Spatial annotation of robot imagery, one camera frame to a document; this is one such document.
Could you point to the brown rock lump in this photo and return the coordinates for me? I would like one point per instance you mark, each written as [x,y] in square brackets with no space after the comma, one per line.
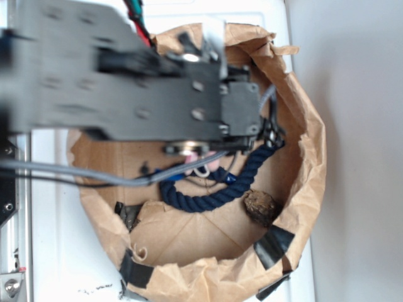
[261,207]

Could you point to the brown paper bag bin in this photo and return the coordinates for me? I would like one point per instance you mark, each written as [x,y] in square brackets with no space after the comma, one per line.
[165,254]

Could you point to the metal rail frame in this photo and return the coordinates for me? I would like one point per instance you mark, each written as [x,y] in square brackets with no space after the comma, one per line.
[16,237]

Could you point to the black mounting plate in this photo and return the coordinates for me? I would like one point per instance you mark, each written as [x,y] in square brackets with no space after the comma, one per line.
[7,188]

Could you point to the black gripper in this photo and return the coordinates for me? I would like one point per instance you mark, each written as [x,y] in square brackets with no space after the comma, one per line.
[245,115]

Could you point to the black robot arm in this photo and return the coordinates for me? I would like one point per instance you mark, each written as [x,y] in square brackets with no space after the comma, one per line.
[69,64]

